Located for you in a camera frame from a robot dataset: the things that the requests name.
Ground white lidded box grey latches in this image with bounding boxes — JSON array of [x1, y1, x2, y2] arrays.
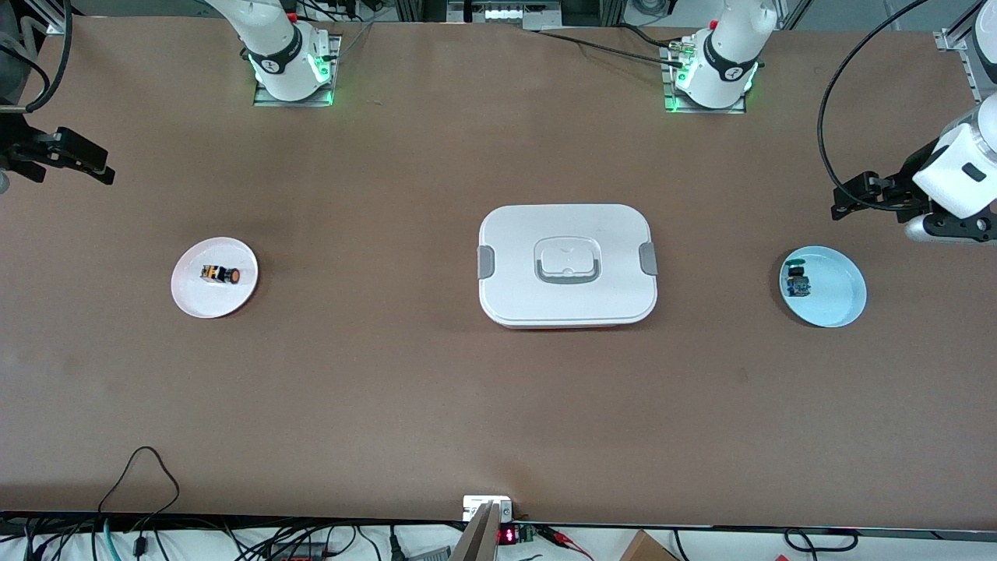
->
[[477, 204, 659, 330]]

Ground brown cardboard box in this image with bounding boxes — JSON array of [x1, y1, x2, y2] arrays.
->
[[619, 530, 680, 561]]

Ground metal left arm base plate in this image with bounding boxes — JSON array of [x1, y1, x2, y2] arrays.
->
[[662, 39, 749, 115]]

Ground thin black looping cable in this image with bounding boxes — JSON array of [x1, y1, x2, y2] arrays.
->
[[97, 446, 181, 561]]

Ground pink round plate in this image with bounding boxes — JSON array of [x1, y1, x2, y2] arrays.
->
[[171, 236, 259, 319]]

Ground black base power cable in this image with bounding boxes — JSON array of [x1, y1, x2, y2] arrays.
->
[[536, 23, 690, 62]]

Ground red clip test leads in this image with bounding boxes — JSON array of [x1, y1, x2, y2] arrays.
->
[[541, 524, 594, 560]]

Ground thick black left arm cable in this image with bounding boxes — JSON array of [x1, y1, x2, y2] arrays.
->
[[816, 0, 932, 205]]

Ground black cable loop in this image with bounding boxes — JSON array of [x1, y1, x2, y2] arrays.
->
[[783, 528, 859, 554]]

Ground light blue round plate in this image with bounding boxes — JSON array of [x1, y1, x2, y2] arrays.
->
[[779, 245, 868, 329]]

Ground aluminium camera mount bar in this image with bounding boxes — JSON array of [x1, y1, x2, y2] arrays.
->
[[450, 501, 501, 561]]

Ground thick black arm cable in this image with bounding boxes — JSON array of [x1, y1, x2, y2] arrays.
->
[[22, 0, 75, 115], [816, 0, 932, 205]]

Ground green push button switch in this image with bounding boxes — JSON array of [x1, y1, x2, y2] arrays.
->
[[784, 257, 812, 299]]

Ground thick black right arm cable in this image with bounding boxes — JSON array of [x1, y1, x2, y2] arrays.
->
[[22, 0, 75, 115]]

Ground white bracket plate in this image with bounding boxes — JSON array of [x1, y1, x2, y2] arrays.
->
[[462, 495, 513, 523]]

